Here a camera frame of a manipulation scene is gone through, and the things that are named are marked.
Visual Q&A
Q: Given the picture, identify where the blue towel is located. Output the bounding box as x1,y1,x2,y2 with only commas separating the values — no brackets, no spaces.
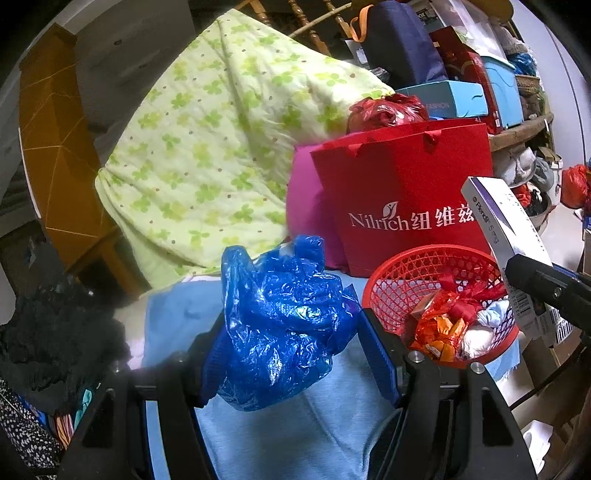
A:
145,270,520,480

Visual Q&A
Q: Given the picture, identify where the red mesh basket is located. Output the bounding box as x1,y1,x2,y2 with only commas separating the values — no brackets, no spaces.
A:
361,244,520,369

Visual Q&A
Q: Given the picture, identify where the black clothing pile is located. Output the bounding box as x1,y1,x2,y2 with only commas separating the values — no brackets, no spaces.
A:
0,272,132,411

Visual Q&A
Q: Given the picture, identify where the round wooden table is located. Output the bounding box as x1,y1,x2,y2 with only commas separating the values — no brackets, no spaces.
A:
488,113,555,153

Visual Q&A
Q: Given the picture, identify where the black dotted cloth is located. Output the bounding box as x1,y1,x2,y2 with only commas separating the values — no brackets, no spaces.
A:
0,378,63,472

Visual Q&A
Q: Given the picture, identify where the grey bowl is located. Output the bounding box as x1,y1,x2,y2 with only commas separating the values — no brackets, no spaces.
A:
510,182,555,234

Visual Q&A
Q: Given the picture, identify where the white paper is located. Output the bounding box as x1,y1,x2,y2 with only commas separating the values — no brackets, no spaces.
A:
457,323,499,361

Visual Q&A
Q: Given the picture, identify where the green floral quilt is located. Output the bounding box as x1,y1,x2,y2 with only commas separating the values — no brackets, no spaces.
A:
95,9,395,287

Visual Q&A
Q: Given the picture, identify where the light blue tissue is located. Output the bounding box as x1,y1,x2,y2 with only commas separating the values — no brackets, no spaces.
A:
478,302,511,328

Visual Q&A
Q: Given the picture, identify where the red orange foil wrapper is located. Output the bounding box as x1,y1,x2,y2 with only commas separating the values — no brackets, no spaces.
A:
409,295,469,363

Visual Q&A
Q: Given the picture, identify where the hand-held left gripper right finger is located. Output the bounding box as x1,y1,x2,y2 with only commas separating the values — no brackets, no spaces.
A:
358,308,539,480

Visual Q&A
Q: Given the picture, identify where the wooden railing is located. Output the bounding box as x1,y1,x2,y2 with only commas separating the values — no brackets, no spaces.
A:
235,0,356,56

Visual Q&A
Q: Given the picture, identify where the black cable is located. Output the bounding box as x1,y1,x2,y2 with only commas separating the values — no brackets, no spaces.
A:
508,332,591,409

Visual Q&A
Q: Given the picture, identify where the colourful clothes pile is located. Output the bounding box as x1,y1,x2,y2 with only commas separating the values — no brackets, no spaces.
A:
51,388,98,450

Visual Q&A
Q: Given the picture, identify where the white and purple medicine box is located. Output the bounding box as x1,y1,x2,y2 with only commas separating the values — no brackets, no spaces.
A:
461,176,573,348

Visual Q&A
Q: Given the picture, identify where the blue plastic bag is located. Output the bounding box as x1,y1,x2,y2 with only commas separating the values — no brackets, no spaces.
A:
217,234,363,412

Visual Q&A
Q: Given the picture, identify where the navy bag with orange handles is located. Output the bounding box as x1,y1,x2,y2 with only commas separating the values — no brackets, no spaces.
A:
351,0,448,88

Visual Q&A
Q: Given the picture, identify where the dark red gift box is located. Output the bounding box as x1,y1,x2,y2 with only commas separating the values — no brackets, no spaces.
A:
431,27,504,134

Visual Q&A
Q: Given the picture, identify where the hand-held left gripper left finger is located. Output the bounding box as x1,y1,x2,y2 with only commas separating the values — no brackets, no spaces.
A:
55,318,232,480

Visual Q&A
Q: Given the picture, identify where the red paper gift bag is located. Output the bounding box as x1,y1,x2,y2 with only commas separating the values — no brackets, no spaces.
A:
310,121,497,278

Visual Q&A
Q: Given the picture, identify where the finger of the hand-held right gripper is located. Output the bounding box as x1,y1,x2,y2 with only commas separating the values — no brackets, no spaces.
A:
503,254,591,333

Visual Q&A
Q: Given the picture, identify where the small red plastic bag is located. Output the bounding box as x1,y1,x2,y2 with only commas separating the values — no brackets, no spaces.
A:
561,165,591,209

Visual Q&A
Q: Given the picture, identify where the light blue cardboard box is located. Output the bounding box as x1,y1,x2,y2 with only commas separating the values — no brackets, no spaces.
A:
396,80,489,121

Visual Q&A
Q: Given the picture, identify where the magenta pillow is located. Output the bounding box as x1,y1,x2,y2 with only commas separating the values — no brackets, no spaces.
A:
285,144,352,273

